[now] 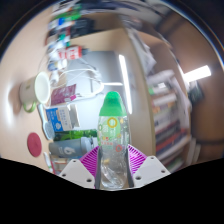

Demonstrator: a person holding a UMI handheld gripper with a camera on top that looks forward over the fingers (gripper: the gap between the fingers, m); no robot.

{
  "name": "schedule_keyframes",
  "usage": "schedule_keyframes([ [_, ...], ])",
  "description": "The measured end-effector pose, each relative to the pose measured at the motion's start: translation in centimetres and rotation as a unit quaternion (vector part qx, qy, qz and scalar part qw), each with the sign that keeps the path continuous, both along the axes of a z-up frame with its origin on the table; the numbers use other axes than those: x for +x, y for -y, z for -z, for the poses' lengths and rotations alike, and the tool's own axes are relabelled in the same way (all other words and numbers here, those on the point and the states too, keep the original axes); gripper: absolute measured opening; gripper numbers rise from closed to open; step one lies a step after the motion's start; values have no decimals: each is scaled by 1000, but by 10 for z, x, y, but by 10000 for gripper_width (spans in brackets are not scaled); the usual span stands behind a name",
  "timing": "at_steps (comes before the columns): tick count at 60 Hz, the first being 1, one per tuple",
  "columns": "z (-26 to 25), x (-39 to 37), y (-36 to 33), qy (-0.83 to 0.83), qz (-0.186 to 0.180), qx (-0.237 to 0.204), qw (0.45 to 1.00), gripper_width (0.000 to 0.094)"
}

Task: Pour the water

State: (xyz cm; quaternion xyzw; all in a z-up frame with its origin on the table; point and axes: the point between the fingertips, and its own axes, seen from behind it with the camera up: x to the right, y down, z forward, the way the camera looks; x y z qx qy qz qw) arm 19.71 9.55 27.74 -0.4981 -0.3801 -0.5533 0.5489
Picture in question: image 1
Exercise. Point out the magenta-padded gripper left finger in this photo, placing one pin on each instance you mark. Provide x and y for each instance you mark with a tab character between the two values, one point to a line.
78	170

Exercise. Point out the dark green bottle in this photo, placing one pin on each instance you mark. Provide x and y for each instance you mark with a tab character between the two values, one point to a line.
78	134

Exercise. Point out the clear bottle with green cap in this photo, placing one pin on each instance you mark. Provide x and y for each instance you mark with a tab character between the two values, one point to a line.
113	133

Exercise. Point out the grey shaker bottle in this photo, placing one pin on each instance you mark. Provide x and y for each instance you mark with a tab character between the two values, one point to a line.
70	147

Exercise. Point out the blue and white carton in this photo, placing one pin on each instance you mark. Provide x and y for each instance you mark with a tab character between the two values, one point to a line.
60	118

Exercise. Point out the red and white canister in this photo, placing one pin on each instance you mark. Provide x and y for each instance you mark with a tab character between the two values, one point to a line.
71	52

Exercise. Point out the white ceiling light tube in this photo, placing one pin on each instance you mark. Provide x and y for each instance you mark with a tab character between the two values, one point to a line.
197	74

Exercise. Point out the flat round red coaster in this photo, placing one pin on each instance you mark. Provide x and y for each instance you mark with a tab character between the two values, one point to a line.
34	145

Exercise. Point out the magenta pouch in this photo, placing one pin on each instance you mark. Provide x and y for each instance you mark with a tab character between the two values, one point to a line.
63	95

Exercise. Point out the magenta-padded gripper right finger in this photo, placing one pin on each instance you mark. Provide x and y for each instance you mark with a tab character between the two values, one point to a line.
146	168

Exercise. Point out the wooden shelf with books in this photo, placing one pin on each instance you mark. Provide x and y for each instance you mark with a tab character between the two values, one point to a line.
170	126

